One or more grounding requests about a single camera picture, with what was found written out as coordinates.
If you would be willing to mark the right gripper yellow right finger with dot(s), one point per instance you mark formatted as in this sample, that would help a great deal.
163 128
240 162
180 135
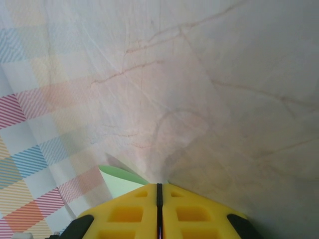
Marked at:
194 224

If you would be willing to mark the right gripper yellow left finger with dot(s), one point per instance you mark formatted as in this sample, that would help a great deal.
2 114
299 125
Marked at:
124 224

